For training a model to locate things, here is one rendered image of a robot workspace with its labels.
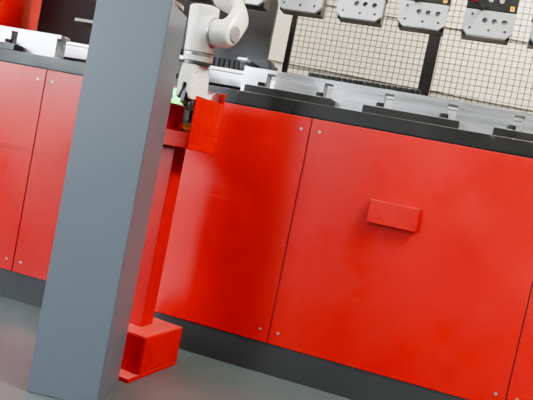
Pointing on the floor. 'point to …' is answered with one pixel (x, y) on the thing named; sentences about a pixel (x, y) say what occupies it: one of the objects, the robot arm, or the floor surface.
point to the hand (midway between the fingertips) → (189, 117)
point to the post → (429, 64)
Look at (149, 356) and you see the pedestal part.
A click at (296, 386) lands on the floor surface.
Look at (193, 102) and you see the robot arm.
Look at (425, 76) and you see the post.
